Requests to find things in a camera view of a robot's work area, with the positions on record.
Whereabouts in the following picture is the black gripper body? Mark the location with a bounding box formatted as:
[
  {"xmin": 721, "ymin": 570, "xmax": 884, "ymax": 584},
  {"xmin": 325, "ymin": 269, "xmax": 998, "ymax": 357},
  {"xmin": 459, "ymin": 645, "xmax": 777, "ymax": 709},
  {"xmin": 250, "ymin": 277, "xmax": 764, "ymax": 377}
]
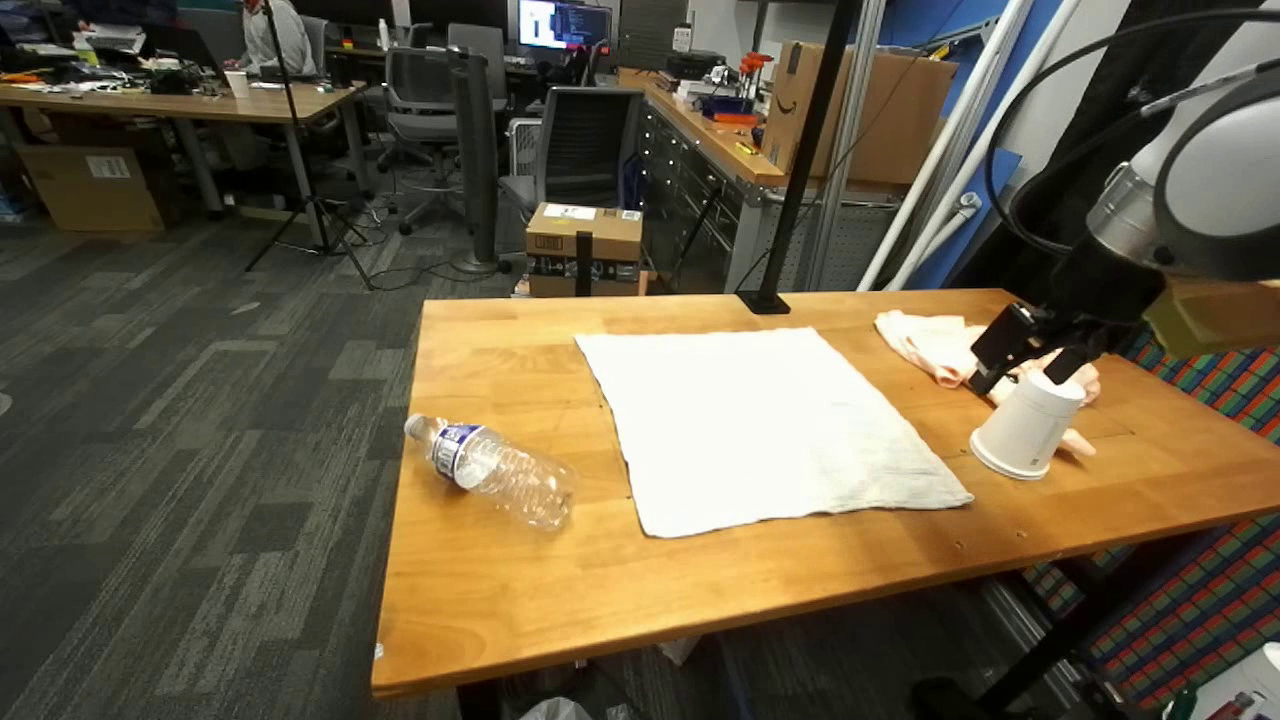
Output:
[{"xmin": 970, "ymin": 298, "xmax": 1100, "ymax": 382}]

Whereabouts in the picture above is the white square towel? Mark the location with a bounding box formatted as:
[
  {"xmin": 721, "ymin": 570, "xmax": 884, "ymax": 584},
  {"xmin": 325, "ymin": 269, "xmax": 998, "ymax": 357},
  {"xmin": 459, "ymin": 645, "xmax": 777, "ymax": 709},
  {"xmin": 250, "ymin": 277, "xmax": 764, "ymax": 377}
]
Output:
[{"xmin": 574, "ymin": 323, "xmax": 982, "ymax": 543}]

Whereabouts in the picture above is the white paper cup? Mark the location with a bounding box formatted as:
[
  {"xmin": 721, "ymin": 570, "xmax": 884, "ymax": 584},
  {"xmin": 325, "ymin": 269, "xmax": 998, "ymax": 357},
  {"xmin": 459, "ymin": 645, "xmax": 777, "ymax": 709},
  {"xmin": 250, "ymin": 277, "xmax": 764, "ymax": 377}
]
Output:
[{"xmin": 970, "ymin": 368, "xmax": 1094, "ymax": 485}]

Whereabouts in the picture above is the crumpled pink white cloth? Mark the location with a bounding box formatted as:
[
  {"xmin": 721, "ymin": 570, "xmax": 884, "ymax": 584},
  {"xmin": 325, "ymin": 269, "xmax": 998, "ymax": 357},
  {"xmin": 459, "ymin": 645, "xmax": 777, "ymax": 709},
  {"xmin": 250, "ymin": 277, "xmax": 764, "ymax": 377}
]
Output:
[{"xmin": 871, "ymin": 307, "xmax": 1108, "ymax": 465}]

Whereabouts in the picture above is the white pipe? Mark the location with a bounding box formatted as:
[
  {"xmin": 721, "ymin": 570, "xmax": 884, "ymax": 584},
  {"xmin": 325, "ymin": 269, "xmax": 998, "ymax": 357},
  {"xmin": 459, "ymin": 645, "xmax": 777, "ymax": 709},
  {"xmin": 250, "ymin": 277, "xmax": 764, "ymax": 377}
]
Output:
[
  {"xmin": 884, "ymin": 0, "xmax": 1113, "ymax": 296},
  {"xmin": 853, "ymin": 0, "xmax": 1040, "ymax": 296}
]

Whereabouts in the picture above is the large brown cardboard box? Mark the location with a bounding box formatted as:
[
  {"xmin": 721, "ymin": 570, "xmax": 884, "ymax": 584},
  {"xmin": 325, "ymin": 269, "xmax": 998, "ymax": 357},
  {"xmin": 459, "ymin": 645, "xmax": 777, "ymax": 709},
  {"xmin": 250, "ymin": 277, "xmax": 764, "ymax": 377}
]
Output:
[{"xmin": 761, "ymin": 35, "xmax": 964, "ymax": 190}]

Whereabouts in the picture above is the colourful striped fabric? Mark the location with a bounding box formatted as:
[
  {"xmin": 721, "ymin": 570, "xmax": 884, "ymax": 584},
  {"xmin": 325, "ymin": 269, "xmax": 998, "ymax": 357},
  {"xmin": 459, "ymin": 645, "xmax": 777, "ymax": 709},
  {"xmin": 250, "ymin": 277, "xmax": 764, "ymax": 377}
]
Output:
[{"xmin": 1020, "ymin": 337, "xmax": 1280, "ymax": 720}]

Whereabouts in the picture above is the black table leg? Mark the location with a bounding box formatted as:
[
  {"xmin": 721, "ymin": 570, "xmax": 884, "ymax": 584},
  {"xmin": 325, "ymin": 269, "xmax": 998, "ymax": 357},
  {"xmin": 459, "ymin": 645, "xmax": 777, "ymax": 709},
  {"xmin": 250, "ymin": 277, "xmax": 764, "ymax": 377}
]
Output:
[{"xmin": 910, "ymin": 532, "xmax": 1207, "ymax": 720}]

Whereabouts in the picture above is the blue board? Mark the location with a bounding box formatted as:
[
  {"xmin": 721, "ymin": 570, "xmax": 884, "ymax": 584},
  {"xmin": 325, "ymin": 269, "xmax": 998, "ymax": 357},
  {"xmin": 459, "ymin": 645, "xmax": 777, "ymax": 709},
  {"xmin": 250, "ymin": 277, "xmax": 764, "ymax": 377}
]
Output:
[{"xmin": 878, "ymin": 0, "xmax": 1071, "ymax": 290}]

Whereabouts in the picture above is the dark drawer cabinet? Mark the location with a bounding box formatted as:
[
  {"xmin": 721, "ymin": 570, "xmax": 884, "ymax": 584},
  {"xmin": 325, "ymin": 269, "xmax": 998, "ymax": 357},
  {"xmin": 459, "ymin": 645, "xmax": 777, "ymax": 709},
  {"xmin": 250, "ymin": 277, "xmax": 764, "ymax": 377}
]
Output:
[{"xmin": 633, "ymin": 82, "xmax": 911, "ymax": 298}]

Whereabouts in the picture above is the cardboard box with white label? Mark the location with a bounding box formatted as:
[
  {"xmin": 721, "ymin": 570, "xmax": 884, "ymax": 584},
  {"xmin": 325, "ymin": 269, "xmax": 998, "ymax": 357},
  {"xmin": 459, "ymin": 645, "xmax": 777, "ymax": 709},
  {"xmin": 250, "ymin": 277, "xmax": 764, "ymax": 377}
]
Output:
[{"xmin": 521, "ymin": 199, "xmax": 647, "ymax": 269}]

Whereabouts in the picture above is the dark flat panel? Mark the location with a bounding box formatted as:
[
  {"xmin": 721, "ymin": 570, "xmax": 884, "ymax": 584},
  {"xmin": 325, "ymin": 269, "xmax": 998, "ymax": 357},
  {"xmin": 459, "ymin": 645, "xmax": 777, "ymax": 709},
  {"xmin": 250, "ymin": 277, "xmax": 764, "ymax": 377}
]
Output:
[{"xmin": 538, "ymin": 82, "xmax": 644, "ymax": 213}]

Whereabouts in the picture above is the clear plastic water bottle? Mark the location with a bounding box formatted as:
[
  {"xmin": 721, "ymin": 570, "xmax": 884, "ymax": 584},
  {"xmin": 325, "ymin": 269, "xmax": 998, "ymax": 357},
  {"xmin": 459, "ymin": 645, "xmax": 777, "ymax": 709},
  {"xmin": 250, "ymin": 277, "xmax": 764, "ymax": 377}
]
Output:
[{"xmin": 402, "ymin": 413, "xmax": 579, "ymax": 541}]

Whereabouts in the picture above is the white plastic bag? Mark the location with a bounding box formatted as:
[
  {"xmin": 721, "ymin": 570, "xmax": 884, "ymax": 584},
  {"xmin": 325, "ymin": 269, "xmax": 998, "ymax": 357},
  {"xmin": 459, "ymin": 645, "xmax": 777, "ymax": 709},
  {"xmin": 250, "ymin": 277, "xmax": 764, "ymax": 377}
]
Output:
[{"xmin": 515, "ymin": 691, "xmax": 600, "ymax": 720}]

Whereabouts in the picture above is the lit computer monitor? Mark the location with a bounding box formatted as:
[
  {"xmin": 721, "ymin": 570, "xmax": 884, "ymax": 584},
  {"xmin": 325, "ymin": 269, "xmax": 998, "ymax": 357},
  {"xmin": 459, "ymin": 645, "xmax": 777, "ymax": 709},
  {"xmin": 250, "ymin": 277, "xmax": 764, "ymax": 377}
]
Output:
[{"xmin": 513, "ymin": 0, "xmax": 620, "ymax": 57}]

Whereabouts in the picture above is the grey tall column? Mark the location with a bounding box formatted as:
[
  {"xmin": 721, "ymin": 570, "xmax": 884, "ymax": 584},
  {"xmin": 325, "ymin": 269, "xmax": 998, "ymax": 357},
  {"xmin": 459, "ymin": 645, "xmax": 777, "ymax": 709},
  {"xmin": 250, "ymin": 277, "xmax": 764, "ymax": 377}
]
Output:
[{"xmin": 450, "ymin": 47, "xmax": 506, "ymax": 280}]

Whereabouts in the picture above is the grey office chair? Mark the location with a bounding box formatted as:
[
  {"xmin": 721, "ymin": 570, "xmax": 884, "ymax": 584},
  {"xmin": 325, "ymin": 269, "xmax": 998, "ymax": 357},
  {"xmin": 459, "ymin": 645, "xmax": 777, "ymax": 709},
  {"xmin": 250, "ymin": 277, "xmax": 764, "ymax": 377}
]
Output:
[{"xmin": 377, "ymin": 44, "xmax": 468, "ymax": 153}]

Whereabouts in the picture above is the black tripod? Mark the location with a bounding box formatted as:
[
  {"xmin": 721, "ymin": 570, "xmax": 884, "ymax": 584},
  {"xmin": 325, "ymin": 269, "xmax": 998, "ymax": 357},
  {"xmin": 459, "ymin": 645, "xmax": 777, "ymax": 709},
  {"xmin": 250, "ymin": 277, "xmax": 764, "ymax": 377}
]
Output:
[{"xmin": 240, "ymin": 0, "xmax": 380, "ymax": 290}]

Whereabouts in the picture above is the person in white shirt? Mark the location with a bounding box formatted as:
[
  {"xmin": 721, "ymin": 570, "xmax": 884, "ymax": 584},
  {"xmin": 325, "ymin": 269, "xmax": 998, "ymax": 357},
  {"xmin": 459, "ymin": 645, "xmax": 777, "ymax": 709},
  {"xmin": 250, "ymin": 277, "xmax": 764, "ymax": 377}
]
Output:
[{"xmin": 238, "ymin": 0, "xmax": 325, "ymax": 82}]

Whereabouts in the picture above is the wooden office desk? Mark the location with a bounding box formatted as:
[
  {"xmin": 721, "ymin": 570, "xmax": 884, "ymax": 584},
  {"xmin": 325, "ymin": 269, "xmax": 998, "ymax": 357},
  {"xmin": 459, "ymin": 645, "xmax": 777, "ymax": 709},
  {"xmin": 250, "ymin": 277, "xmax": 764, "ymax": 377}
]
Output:
[{"xmin": 0, "ymin": 77, "xmax": 372, "ymax": 223}]

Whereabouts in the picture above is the cardboard box with sticker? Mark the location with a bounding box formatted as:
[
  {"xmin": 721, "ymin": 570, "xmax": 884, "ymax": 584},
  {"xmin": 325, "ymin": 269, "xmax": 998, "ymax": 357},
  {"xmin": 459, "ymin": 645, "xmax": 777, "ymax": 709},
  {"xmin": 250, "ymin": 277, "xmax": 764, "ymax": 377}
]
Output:
[{"xmin": 12, "ymin": 137, "xmax": 174, "ymax": 242}]

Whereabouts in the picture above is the wooden wrist camera bar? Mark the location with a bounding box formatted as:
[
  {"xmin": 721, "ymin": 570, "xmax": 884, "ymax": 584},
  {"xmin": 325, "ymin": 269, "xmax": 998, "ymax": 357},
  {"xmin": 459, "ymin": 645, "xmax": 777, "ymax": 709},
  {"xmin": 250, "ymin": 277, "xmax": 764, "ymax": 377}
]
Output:
[{"xmin": 1139, "ymin": 277, "xmax": 1280, "ymax": 360}]

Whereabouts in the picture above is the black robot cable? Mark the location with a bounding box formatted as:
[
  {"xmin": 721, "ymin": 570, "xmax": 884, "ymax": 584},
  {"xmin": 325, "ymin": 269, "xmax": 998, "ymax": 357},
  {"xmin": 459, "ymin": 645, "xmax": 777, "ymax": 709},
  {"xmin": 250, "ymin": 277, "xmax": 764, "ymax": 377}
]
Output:
[{"xmin": 1001, "ymin": 2, "xmax": 1280, "ymax": 260}]

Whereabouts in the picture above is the black camera stand pole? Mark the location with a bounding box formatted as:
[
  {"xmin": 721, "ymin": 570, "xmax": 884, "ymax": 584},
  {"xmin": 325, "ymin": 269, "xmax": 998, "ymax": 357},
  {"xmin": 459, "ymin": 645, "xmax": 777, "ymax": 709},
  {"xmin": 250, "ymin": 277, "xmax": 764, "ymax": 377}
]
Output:
[{"xmin": 736, "ymin": 0, "xmax": 866, "ymax": 319}]

